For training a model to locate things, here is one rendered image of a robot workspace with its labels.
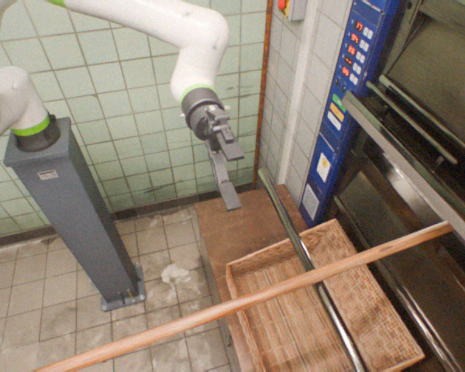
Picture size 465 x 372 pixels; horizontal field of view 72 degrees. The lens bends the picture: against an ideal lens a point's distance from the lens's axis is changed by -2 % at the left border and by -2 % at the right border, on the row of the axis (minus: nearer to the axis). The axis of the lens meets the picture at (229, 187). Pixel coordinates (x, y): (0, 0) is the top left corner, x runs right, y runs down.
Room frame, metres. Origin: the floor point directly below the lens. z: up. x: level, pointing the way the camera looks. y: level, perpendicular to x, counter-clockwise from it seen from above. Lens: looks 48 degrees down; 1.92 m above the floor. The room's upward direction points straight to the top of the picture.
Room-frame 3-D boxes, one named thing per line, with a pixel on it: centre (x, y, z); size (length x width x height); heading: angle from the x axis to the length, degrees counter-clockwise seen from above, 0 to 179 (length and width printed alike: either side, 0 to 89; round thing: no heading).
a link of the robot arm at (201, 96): (0.63, 0.06, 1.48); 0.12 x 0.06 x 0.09; 107
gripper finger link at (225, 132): (0.45, 0.01, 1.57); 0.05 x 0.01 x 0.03; 17
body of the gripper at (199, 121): (0.56, 0.04, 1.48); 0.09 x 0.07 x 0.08; 17
